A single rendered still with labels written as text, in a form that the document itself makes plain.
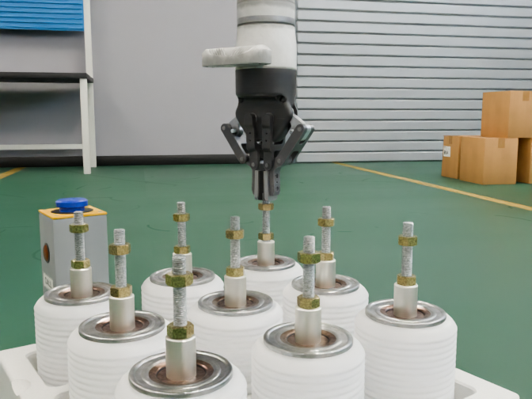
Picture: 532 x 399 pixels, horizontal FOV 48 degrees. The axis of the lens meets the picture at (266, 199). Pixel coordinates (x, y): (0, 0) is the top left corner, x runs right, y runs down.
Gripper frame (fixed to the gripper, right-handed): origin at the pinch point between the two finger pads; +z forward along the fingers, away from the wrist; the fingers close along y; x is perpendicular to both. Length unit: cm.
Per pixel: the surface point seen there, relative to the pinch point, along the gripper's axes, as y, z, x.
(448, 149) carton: 91, 15, -366
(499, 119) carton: 53, -6, -347
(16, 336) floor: 64, 35, -5
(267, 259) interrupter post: -0.7, 9.3, 0.8
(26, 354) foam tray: 14.8, 17.3, 24.9
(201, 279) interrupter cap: 1.5, 9.9, 10.9
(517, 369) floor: -22, 35, -45
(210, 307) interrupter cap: -5.9, 9.9, 18.1
